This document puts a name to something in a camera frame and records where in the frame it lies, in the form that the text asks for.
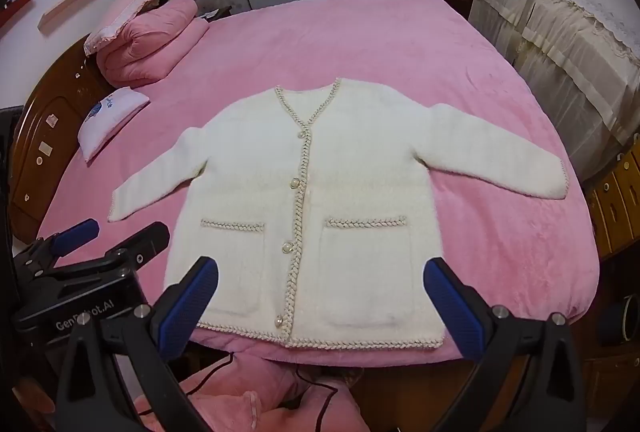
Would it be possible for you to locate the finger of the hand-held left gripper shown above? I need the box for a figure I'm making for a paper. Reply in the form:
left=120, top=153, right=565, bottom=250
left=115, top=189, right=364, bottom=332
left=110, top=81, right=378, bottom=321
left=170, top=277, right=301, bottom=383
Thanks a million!
left=97, top=221, right=171, bottom=273
left=30, top=218, right=101, bottom=263

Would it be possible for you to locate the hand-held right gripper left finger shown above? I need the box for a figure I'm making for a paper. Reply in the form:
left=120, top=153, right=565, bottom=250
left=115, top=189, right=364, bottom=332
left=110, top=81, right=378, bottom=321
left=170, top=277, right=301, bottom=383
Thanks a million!
left=54, top=256, right=221, bottom=432

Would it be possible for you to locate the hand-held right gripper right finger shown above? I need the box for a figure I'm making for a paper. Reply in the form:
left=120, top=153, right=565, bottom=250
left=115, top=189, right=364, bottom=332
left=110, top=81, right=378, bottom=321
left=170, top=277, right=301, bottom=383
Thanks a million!
left=422, top=257, right=586, bottom=432

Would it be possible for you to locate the white fluffy cardigan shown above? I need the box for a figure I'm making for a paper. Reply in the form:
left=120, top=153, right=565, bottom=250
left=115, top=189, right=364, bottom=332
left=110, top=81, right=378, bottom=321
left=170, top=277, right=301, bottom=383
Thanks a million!
left=107, top=77, right=571, bottom=353

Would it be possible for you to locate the person's pink clothing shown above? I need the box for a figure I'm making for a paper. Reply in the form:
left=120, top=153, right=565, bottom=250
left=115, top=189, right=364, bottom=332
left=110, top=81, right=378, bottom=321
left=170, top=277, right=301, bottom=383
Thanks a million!
left=132, top=354, right=371, bottom=432

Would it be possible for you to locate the small white printed pillow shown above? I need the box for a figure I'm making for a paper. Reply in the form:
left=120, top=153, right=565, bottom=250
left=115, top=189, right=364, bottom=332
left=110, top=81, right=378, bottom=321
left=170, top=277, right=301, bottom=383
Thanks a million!
left=77, top=87, right=151, bottom=163

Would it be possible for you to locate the wooden bed headboard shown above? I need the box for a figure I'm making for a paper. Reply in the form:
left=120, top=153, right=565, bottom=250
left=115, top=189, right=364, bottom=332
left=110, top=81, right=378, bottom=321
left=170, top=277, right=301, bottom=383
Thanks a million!
left=10, top=32, right=121, bottom=248

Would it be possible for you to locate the dark round object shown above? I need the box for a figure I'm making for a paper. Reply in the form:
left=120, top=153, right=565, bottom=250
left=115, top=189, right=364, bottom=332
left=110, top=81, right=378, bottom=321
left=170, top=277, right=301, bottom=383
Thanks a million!
left=597, top=294, right=640, bottom=348

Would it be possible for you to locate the wooden drawer cabinet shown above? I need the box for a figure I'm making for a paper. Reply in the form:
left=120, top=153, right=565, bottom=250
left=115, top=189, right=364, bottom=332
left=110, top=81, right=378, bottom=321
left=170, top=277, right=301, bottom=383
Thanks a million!
left=582, top=147, right=640, bottom=263

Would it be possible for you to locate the folded pink quilt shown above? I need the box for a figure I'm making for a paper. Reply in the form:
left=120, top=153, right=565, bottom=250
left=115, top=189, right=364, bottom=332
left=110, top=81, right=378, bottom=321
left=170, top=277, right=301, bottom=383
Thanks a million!
left=95, top=0, right=211, bottom=88

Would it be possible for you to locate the pink lace-trimmed pillow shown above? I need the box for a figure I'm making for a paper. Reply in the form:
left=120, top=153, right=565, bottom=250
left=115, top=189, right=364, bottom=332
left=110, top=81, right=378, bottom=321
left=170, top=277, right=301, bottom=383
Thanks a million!
left=82, top=0, right=181, bottom=58

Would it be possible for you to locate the pink bed blanket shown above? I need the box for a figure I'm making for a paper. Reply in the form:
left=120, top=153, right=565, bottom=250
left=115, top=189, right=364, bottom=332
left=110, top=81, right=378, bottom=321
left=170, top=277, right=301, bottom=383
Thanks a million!
left=30, top=0, right=603, bottom=363

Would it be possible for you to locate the wooden wall shelf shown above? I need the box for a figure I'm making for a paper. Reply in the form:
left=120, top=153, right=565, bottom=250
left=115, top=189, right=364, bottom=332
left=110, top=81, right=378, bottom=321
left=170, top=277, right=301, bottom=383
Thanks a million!
left=39, top=0, right=98, bottom=33

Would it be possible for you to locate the red wall shelf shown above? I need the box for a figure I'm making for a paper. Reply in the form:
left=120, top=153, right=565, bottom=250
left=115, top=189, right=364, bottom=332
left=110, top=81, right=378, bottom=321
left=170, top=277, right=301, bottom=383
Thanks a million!
left=0, top=0, right=39, bottom=25

